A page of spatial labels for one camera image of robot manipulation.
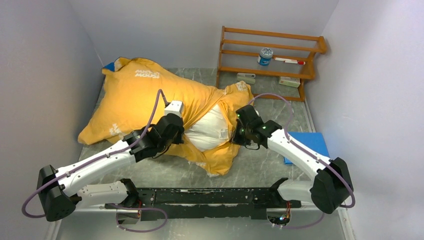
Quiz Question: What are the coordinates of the white pillow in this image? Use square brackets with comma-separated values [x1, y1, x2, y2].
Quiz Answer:
[184, 103, 234, 152]

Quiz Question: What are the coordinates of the blue and orange pillowcase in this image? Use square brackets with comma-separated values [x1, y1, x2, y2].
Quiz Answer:
[77, 57, 253, 176]

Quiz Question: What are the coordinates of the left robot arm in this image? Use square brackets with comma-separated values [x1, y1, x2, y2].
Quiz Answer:
[37, 111, 184, 222]

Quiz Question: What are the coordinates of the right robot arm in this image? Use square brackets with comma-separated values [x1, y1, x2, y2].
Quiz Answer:
[231, 105, 354, 214]

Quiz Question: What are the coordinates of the blue foam pad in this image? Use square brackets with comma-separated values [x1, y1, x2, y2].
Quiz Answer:
[288, 131, 330, 157]

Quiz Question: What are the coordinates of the small white box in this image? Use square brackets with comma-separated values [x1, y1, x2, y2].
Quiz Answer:
[278, 76, 301, 88]

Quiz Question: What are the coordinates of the blue round jar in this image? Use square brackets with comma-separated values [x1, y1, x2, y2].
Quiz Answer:
[257, 47, 274, 66]

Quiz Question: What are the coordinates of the red and white marker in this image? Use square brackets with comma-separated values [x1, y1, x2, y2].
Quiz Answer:
[273, 57, 306, 65]

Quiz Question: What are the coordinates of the orange wooden rack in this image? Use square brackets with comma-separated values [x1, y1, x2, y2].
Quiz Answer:
[215, 26, 328, 102]

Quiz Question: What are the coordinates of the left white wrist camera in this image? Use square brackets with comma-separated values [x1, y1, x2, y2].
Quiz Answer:
[164, 100, 184, 118]

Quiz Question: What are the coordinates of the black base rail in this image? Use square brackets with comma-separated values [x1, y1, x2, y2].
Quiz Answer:
[120, 187, 301, 221]

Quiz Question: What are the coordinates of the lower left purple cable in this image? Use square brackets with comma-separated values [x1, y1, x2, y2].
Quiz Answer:
[109, 202, 169, 234]

